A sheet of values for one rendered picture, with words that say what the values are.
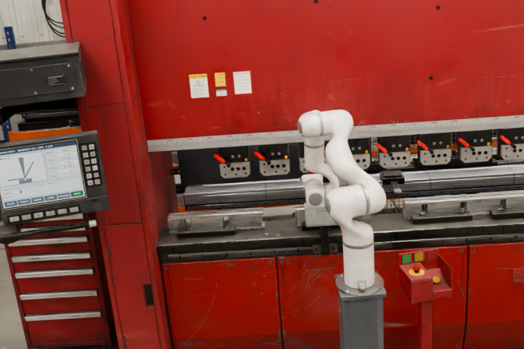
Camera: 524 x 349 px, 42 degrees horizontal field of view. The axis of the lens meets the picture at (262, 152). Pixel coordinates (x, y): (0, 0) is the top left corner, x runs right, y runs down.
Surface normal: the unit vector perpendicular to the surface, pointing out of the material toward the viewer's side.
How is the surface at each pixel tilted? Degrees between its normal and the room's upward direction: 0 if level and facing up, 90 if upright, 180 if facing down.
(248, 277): 90
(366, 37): 90
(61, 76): 90
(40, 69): 90
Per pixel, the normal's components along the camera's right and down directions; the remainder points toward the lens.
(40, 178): 0.23, 0.31
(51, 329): -0.01, 0.33
